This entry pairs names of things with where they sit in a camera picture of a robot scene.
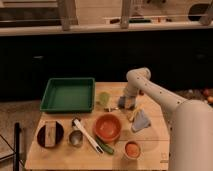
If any yellow banana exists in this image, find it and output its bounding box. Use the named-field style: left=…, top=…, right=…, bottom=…
left=128, top=107, right=142, bottom=122

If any wooden block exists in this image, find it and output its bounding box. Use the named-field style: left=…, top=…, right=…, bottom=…
left=45, top=121, right=56, bottom=147

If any orange cup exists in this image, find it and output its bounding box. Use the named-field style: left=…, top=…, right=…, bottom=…
left=124, top=141, right=141, bottom=160

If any orange bowl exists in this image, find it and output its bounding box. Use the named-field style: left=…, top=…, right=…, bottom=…
left=93, top=114, right=122, bottom=143

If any dark round plate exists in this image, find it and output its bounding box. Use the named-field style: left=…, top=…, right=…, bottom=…
left=37, top=121, right=64, bottom=148

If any black stand pole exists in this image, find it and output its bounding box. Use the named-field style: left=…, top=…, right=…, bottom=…
left=13, top=122, right=20, bottom=171

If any blue sponge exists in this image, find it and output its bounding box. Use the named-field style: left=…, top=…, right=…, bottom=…
left=118, top=96, right=126, bottom=108

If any green plastic cup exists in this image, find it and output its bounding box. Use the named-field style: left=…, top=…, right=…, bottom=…
left=98, top=92, right=110, bottom=107

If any green plastic tray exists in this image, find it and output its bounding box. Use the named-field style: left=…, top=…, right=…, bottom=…
left=40, top=78, right=95, bottom=113

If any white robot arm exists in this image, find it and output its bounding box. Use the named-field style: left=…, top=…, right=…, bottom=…
left=124, top=68, right=213, bottom=171

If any metal measuring cup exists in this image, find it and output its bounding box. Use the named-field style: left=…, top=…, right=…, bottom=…
left=69, top=130, right=83, bottom=147

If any metal spoon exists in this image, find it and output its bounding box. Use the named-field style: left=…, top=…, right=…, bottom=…
left=104, top=107, right=119, bottom=112

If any green cucumber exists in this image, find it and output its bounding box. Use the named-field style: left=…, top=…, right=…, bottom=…
left=95, top=137, right=114, bottom=155

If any blue-grey folded cloth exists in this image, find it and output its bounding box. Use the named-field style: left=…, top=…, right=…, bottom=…
left=131, top=109, right=151, bottom=132

